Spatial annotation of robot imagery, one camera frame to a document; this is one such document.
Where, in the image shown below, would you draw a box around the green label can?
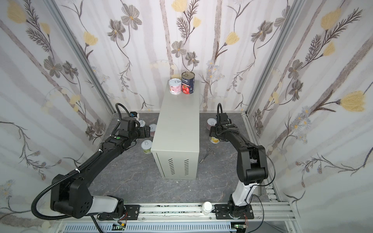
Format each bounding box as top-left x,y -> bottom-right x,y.
141,140 -> 153,154

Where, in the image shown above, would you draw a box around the yellow label can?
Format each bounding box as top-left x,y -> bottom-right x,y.
209,136 -> 220,144

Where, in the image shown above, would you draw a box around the pink white can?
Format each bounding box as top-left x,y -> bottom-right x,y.
169,78 -> 182,95

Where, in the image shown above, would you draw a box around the blue red tomato can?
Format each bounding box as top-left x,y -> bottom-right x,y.
182,71 -> 195,94

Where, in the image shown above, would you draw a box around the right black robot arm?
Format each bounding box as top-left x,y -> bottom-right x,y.
209,104 -> 269,220

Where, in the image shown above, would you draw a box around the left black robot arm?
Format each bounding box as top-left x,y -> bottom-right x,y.
31,110 -> 150,220

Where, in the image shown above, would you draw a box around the dark label can left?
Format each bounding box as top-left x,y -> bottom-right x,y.
139,120 -> 146,127

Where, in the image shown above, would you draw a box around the pink label can left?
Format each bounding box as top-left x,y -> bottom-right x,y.
149,123 -> 157,137

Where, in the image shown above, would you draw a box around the pink can right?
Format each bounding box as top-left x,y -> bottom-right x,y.
207,118 -> 217,130

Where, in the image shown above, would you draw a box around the small metal scissors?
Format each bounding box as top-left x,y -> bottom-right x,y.
200,148 -> 214,164

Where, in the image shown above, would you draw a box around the grey metal cabinet box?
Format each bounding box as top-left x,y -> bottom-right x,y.
151,84 -> 200,180

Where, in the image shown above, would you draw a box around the white cable duct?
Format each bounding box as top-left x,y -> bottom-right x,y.
62,222 -> 237,233

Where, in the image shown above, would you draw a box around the aluminium rail frame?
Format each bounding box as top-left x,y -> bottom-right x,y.
51,202 -> 301,233

